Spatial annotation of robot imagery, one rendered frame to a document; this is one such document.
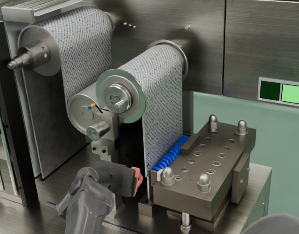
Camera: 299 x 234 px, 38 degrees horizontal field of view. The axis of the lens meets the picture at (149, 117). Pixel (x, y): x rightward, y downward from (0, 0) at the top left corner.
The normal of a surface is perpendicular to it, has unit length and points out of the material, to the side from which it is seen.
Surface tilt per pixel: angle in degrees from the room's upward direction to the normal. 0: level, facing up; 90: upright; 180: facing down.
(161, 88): 90
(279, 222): 49
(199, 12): 90
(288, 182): 0
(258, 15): 90
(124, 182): 60
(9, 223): 0
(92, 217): 41
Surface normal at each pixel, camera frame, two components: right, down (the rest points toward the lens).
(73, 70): 0.88, 0.21
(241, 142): -0.04, -0.89
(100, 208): 0.62, -0.72
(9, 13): -0.47, 0.42
